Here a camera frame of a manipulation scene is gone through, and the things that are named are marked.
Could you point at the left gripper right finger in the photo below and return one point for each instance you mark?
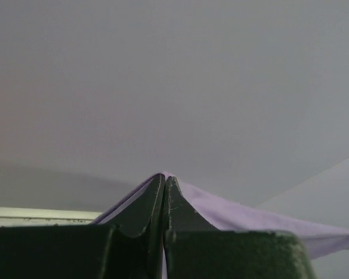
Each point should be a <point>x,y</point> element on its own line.
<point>196,249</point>

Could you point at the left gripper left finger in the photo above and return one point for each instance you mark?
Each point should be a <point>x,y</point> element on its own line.
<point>126,243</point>

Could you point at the lilac polo shirt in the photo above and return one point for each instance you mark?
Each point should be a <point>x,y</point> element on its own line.
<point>320,240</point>

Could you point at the aluminium rail frame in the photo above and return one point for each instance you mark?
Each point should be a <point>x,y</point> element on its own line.
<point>13,217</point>

